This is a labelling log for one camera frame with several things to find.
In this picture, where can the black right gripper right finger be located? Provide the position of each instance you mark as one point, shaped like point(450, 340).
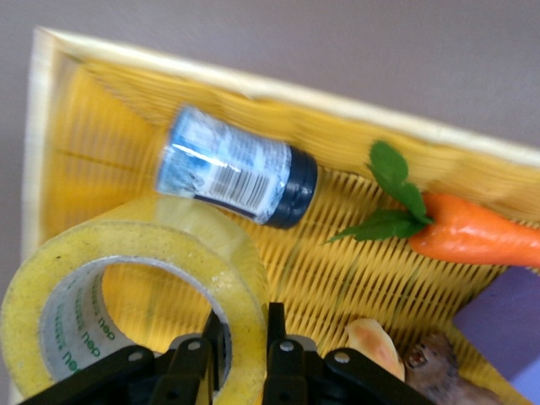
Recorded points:
point(291, 371)

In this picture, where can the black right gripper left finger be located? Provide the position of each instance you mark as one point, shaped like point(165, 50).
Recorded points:
point(185, 371)

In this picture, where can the clear yellowish tape roll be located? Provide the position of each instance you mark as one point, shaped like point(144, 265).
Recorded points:
point(236, 295)

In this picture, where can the toy croissant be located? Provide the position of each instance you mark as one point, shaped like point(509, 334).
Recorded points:
point(375, 341)

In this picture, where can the yellow woven basket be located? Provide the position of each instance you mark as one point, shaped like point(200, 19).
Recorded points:
point(329, 287)

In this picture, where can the brown bear figurine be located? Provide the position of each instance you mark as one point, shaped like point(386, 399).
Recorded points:
point(439, 367)

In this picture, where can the small bottle with black cap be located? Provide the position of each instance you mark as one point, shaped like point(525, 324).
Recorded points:
point(228, 169)

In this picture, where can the purple foam block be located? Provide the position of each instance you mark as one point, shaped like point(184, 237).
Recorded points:
point(506, 320)

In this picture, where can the orange toy carrot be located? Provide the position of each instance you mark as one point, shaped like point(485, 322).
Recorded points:
point(468, 236)

